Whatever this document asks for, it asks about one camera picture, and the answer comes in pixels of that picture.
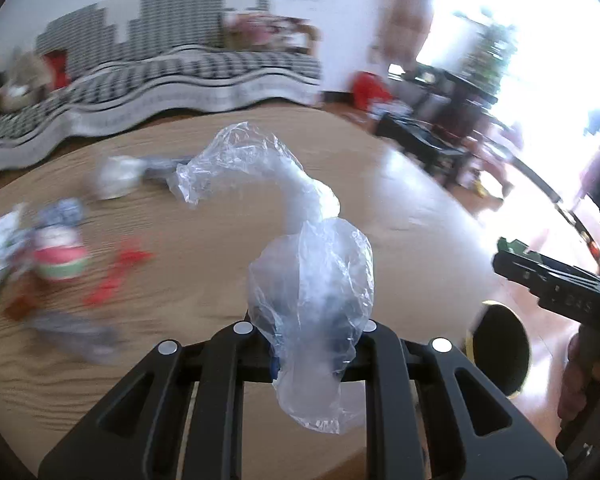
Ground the brown teddy bear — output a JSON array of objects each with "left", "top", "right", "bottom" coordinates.
[{"left": 0, "top": 49, "right": 52, "bottom": 114}]

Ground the red plastic piece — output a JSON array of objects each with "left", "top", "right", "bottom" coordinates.
[{"left": 84, "top": 239, "right": 155, "bottom": 307}]

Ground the low black table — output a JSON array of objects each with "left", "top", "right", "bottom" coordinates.
[{"left": 376, "top": 111, "right": 475, "bottom": 188}]

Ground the striped black white sofa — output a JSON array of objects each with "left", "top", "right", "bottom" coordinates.
[{"left": 0, "top": 0, "right": 325, "bottom": 187}]

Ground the red green white packet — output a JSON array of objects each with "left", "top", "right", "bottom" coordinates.
[{"left": 31, "top": 227, "right": 90, "bottom": 282}]

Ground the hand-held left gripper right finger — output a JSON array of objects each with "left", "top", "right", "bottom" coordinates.
[{"left": 344, "top": 321, "right": 569, "bottom": 480}]

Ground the clear plastic bag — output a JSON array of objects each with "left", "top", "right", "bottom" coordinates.
[{"left": 167, "top": 121, "right": 376, "bottom": 436}]

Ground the green potted plant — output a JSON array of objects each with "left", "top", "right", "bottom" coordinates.
[{"left": 457, "top": 7, "right": 520, "bottom": 103}]

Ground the patterned curtain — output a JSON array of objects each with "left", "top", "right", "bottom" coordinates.
[{"left": 379, "top": 0, "right": 437, "bottom": 63}]

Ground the brown wrapper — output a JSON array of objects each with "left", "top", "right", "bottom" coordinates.
[{"left": 2, "top": 284, "right": 37, "bottom": 322}]

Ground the red plastic bag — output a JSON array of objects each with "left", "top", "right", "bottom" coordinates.
[{"left": 349, "top": 71, "right": 390, "bottom": 112}]

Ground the white crumpled paper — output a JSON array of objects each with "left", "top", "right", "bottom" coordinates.
[{"left": 92, "top": 155, "right": 147, "bottom": 201}]

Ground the floral pillow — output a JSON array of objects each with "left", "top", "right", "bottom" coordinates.
[{"left": 224, "top": 11, "right": 312, "bottom": 54}]

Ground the person's right hand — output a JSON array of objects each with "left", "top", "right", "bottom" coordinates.
[{"left": 557, "top": 332, "right": 600, "bottom": 433}]

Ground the white crumpled packet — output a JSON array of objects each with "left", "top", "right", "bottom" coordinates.
[{"left": 0, "top": 204, "right": 28, "bottom": 273}]

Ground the black bin with yellow rim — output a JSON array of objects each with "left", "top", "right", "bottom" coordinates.
[{"left": 466, "top": 300, "right": 532, "bottom": 402}]

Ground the red cushion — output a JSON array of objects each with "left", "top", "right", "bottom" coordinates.
[{"left": 44, "top": 51, "right": 72, "bottom": 90}]

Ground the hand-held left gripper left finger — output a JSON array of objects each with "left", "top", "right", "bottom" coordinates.
[{"left": 39, "top": 320, "right": 277, "bottom": 480}]

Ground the dark blue crumpled wrapper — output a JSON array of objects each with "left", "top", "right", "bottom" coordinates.
[{"left": 141, "top": 156, "right": 193, "bottom": 182}]

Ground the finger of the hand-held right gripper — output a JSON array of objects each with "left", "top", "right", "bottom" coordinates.
[{"left": 492, "top": 237, "right": 600, "bottom": 322}]

